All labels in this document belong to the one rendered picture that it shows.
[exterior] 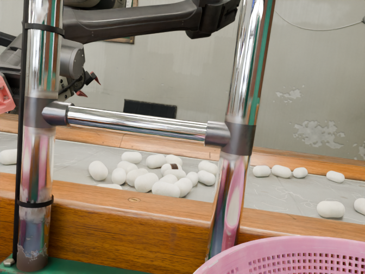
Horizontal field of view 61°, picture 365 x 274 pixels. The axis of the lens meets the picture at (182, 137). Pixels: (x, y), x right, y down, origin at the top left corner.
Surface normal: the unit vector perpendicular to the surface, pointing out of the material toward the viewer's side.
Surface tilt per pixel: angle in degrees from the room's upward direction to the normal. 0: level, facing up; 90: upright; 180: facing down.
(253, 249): 75
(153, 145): 45
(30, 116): 90
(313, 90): 90
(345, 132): 90
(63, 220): 90
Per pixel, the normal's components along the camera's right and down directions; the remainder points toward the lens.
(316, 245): 0.20, -0.10
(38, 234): 0.65, 0.19
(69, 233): -0.08, 0.14
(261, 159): 0.03, -0.60
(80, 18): 0.37, -0.63
